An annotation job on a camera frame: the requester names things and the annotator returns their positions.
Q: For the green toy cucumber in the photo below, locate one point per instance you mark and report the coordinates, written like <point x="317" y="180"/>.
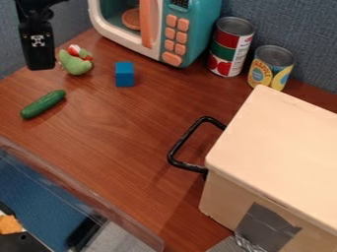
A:
<point x="43" y="104"/>

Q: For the toy microwave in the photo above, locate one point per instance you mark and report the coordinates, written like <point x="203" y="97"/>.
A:
<point x="193" y="29"/>

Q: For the green plush toy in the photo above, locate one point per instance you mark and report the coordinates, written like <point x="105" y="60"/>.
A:
<point x="74" y="64"/>

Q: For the blue block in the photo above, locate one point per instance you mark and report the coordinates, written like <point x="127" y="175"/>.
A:
<point x="125" y="75"/>

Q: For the cabinet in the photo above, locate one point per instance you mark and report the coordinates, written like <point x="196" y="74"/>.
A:
<point x="281" y="151"/>

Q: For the red and green can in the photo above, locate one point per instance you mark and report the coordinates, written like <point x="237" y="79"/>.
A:
<point x="230" y="46"/>

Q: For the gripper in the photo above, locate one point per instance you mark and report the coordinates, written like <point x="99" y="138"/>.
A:
<point x="35" y="8"/>

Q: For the yellow can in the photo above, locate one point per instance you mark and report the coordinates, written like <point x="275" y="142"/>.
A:
<point x="270" y="70"/>

